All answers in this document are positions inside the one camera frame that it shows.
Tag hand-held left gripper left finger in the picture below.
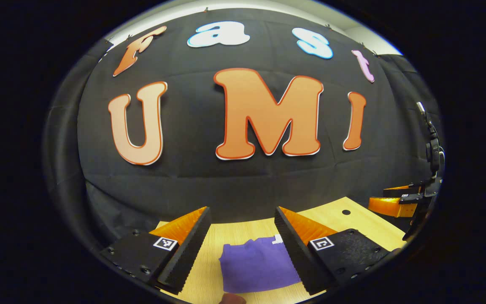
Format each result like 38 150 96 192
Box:
100 206 212 296

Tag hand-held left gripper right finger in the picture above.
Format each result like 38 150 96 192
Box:
274 206 395 296

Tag purple knit cardigan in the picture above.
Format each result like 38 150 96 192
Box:
219 236 302 294

